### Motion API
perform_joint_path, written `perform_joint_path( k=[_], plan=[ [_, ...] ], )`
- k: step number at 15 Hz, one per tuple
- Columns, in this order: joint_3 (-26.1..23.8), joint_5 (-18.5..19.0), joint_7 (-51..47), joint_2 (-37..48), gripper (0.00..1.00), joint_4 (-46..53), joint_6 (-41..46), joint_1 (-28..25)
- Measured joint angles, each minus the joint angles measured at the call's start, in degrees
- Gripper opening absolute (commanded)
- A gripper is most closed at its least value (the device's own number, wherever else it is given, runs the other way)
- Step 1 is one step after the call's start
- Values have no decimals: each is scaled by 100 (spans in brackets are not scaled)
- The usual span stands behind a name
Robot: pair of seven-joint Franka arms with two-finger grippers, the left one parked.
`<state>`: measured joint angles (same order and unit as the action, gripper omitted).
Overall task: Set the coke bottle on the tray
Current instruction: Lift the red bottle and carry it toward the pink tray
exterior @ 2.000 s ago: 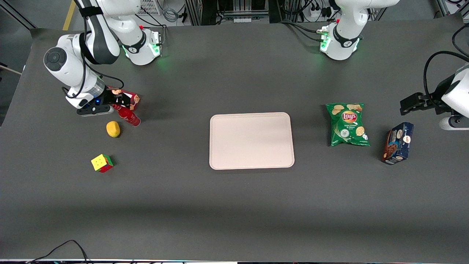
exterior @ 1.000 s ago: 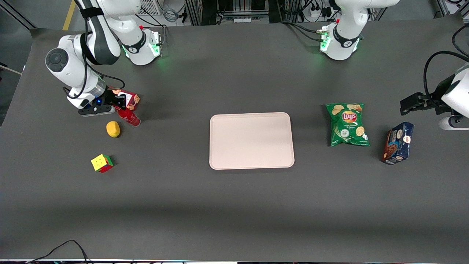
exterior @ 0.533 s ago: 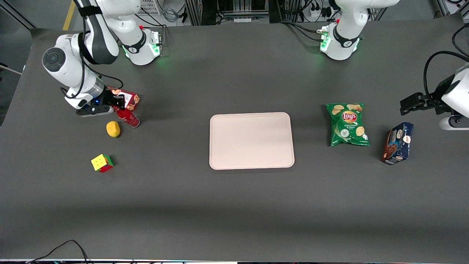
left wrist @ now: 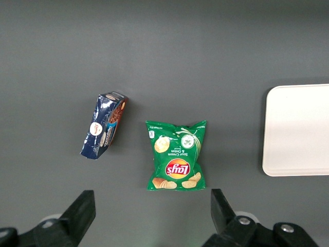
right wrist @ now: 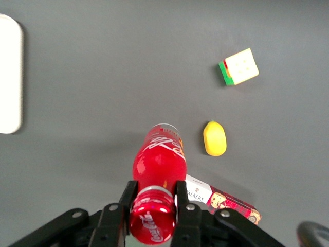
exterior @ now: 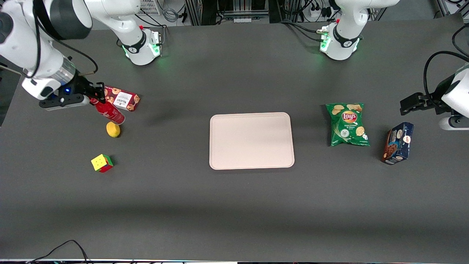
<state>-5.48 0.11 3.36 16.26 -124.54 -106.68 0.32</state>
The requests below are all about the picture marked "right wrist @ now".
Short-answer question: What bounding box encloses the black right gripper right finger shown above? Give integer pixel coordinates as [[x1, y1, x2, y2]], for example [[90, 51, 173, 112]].
[[170, 180, 203, 247]]

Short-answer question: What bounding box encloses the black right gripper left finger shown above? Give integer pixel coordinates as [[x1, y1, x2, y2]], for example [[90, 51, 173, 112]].
[[88, 180, 139, 247]]

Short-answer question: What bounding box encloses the red coke bottle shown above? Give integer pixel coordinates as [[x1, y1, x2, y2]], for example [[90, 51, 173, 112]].
[[128, 123, 188, 245]]

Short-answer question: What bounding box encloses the pale pink plastic tray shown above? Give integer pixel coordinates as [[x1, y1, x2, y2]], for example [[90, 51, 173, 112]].
[[0, 13, 24, 135]]

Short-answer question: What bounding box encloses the red Walkers cookie box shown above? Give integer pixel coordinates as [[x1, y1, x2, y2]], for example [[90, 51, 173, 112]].
[[174, 174, 263, 225]]

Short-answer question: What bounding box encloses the yellow lemon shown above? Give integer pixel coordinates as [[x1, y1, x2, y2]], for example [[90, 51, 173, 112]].
[[203, 120, 228, 157]]

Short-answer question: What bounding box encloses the colourful puzzle cube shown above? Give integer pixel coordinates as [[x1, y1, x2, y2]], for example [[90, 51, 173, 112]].
[[218, 47, 260, 87]]

